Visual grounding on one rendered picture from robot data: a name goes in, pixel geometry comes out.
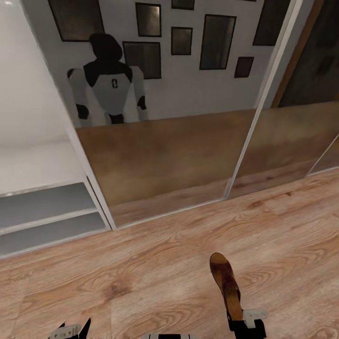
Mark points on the sandal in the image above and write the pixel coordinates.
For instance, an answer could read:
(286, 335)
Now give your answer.
(223, 275)

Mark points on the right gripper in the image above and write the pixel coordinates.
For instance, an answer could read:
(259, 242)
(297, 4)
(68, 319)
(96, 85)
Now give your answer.
(243, 332)

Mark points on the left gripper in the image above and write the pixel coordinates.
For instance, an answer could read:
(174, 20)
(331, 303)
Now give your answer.
(84, 331)

